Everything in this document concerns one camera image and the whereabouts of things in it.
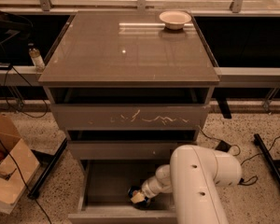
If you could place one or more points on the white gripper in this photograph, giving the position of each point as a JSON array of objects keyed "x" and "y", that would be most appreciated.
[{"x": 147, "y": 188}]

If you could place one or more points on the blue pepsi can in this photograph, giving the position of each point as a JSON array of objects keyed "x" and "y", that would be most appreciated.
[{"x": 132, "y": 191}]

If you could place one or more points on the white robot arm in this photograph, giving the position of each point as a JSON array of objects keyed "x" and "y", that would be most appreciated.
[{"x": 192, "y": 177}]

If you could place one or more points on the bottom grey drawer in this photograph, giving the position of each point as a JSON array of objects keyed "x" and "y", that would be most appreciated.
[{"x": 104, "y": 198}]

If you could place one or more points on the grey drawer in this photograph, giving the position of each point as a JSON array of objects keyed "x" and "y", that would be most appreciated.
[
  {"x": 91, "y": 117},
  {"x": 128, "y": 145},
  {"x": 104, "y": 198}
]

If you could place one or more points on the middle grey drawer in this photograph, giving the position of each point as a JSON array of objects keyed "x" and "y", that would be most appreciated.
[{"x": 128, "y": 145}]

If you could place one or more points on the top grey drawer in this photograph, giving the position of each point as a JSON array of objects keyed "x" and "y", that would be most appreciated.
[{"x": 91, "y": 117}]

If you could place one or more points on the grey drawer cabinet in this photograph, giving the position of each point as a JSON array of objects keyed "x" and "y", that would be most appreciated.
[{"x": 131, "y": 58}]

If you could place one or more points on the black power adapter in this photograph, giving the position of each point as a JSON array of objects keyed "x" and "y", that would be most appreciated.
[{"x": 223, "y": 146}]

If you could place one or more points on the black floor stand bar left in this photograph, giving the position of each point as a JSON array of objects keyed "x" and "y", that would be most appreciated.
[{"x": 47, "y": 161}]

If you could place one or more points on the black floor stand bar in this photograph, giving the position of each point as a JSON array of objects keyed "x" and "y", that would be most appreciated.
[
  {"x": 47, "y": 161},
  {"x": 274, "y": 165}
]

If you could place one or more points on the cardboard box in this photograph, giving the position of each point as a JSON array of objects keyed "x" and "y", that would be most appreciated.
[{"x": 17, "y": 168}]

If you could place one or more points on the black floor stand bar right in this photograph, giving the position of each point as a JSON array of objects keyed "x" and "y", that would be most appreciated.
[{"x": 274, "y": 165}]

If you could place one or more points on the clear plastic bottle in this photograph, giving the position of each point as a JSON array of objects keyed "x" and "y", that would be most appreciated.
[{"x": 36, "y": 57}]

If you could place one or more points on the white bowl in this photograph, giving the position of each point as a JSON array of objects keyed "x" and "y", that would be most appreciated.
[{"x": 175, "y": 20}]

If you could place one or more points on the small black device on ledge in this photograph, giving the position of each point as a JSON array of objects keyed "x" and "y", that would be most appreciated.
[{"x": 5, "y": 66}]

